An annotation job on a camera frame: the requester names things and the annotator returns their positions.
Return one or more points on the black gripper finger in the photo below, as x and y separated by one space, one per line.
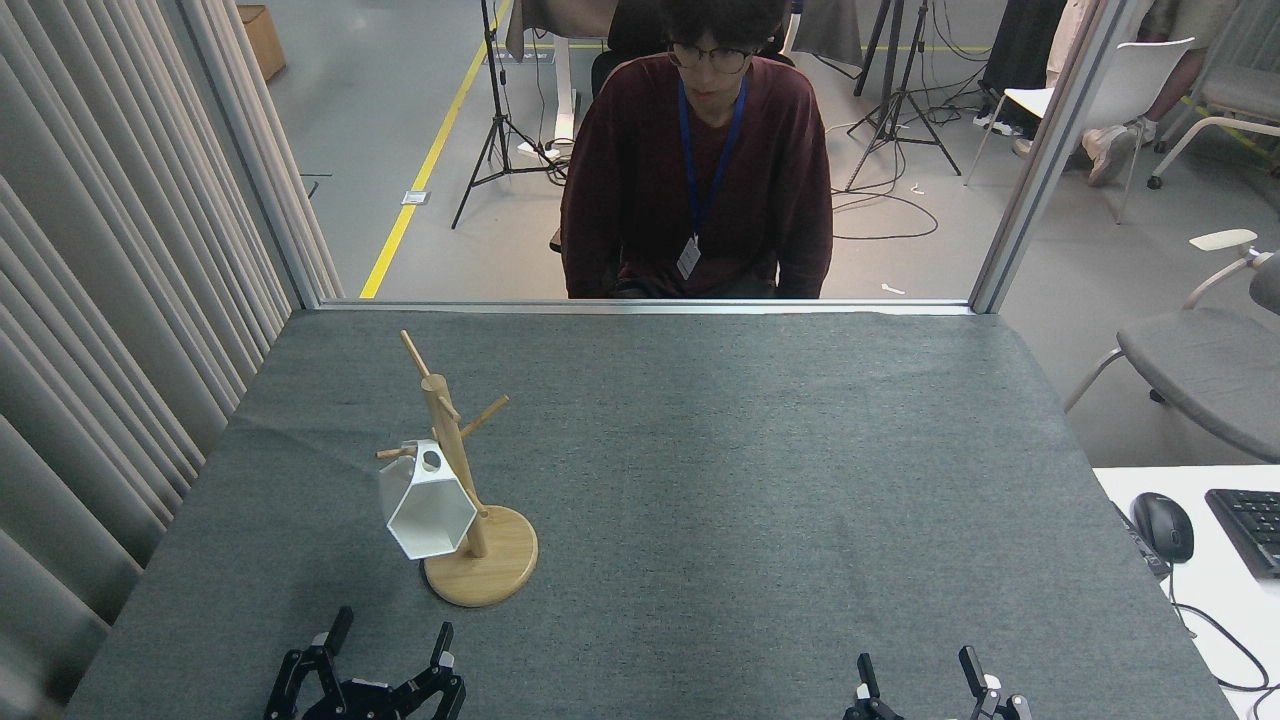
300 685
440 690
870 690
990 705

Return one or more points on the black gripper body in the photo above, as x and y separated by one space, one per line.
365 702

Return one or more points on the white hexagonal cup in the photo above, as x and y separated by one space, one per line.
425 510

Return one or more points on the wooden cup rack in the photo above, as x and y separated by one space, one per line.
490 575

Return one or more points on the black computer mouse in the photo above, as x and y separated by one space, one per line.
1163 527

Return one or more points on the white desk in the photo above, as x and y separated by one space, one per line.
1230 630

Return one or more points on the grey felt table cover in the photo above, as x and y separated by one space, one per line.
750 450

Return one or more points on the black keyboard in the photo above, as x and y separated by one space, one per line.
1252 530

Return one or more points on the grey chair with white armrest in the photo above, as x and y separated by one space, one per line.
1210 370

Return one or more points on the beige pleated curtain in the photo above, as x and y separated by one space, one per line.
100 300

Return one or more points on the name badge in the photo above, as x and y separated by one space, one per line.
688 258

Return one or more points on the floor socket plate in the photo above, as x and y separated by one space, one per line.
416 197

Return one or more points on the background person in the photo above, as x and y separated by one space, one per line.
1110 152
1030 50

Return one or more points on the black tripod stand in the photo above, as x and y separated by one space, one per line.
905 100
491 60

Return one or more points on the white-legged covered desk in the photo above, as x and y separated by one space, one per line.
563 90

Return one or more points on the white plastic chair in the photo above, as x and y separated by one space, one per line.
1130 80

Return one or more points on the cardboard box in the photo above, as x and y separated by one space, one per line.
262 40

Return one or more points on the black-framed glasses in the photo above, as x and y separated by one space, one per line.
725 58

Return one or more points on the black office chair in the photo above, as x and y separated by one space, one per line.
625 30

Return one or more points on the silver frame rail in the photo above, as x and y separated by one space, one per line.
640 306

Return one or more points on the silver frame post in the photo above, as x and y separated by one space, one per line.
1048 160
258 150

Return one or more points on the grey chair with white frame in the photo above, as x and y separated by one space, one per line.
1240 95

